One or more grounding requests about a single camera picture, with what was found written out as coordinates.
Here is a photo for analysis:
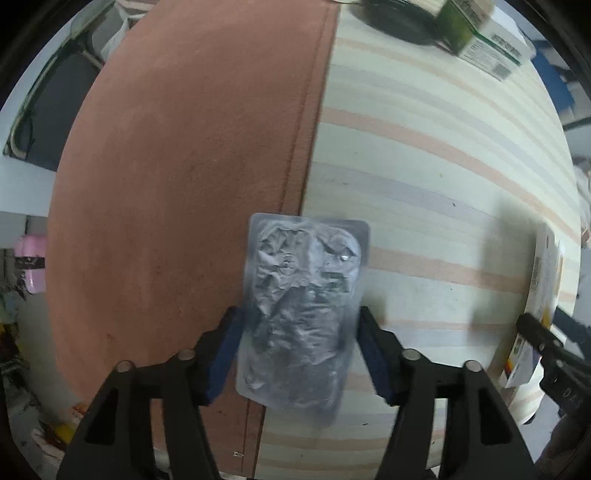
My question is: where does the blue cushion board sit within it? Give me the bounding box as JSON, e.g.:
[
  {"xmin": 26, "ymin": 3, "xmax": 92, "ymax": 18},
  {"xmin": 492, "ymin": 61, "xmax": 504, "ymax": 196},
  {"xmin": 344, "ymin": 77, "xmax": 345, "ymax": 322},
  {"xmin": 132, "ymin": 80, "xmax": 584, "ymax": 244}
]
[{"xmin": 526, "ymin": 28, "xmax": 578, "ymax": 131}]

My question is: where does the white box with striped label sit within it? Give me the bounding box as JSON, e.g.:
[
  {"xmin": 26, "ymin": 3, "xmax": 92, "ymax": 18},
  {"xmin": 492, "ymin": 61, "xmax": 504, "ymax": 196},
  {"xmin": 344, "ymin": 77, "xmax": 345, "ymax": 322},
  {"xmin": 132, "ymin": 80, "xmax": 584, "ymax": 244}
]
[{"xmin": 501, "ymin": 226, "xmax": 566, "ymax": 389}]

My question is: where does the striped tablecloth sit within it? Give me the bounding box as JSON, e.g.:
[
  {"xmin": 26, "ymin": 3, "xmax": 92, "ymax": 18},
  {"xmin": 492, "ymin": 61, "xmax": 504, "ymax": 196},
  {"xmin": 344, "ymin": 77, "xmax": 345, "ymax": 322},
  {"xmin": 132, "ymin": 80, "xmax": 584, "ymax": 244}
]
[{"xmin": 252, "ymin": 7, "xmax": 583, "ymax": 480}]

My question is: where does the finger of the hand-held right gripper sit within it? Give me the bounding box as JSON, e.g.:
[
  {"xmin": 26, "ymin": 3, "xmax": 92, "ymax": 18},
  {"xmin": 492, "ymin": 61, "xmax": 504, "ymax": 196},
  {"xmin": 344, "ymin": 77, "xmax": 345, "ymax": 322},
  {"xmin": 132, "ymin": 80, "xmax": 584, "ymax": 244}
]
[
  {"xmin": 551, "ymin": 306, "xmax": 591, "ymax": 343},
  {"xmin": 516, "ymin": 313, "xmax": 565, "ymax": 357}
]

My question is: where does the white box with green label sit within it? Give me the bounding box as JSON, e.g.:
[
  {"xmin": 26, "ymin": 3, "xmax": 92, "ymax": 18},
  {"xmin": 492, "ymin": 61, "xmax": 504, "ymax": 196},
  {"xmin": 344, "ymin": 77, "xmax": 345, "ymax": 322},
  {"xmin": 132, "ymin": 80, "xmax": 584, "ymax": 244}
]
[{"xmin": 436, "ymin": 0, "xmax": 536, "ymax": 82}]

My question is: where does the silver blister pack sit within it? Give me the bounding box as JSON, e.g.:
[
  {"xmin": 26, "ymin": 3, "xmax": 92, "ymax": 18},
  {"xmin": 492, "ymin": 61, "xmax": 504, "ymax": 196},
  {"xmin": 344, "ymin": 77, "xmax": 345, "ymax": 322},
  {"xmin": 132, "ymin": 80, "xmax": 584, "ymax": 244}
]
[{"xmin": 235, "ymin": 212, "xmax": 371, "ymax": 426}]

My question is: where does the black round lid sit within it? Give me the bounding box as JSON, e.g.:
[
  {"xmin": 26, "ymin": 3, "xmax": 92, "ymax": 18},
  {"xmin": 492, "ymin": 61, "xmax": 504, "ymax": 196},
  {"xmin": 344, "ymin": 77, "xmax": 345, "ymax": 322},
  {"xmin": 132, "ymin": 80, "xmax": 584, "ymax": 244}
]
[{"xmin": 358, "ymin": 0, "xmax": 446, "ymax": 46}]

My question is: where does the white cloth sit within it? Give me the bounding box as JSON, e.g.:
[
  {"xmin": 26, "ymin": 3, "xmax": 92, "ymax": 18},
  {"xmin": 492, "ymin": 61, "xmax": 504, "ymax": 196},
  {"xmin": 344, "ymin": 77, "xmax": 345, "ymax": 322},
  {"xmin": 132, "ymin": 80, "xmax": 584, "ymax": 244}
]
[{"xmin": 99, "ymin": 0, "xmax": 158, "ymax": 61}]

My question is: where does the grey folding bed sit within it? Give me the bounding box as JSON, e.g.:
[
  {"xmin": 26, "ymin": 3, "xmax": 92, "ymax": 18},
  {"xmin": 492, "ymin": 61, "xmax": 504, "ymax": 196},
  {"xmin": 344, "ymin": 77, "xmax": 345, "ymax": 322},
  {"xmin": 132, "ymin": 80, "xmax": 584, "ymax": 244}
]
[{"xmin": 2, "ymin": 28, "xmax": 116, "ymax": 163}]

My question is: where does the pink bottle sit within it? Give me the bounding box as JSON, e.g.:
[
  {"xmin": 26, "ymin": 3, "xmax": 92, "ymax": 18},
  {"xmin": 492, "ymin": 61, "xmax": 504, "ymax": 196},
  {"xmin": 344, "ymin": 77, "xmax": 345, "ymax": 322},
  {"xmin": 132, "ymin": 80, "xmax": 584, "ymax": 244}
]
[{"xmin": 14, "ymin": 234, "xmax": 49, "ymax": 295}]

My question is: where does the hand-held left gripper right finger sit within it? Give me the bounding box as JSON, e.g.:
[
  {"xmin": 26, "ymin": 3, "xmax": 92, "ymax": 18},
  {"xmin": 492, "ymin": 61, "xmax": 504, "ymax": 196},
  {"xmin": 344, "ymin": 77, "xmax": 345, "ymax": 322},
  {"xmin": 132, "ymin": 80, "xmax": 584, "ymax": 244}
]
[{"xmin": 357, "ymin": 306, "xmax": 537, "ymax": 480}]

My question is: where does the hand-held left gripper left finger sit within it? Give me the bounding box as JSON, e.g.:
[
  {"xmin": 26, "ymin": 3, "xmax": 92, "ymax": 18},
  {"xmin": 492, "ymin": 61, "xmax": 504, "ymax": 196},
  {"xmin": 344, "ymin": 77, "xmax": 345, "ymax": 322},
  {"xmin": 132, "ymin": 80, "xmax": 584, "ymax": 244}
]
[{"xmin": 58, "ymin": 305, "xmax": 246, "ymax": 480}]

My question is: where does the brown tablecloth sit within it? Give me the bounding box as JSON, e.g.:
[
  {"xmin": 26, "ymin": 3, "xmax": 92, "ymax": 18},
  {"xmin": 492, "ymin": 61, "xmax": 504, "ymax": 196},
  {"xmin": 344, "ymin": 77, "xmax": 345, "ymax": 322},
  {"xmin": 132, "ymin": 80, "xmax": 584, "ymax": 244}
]
[{"xmin": 46, "ymin": 0, "xmax": 342, "ymax": 478}]

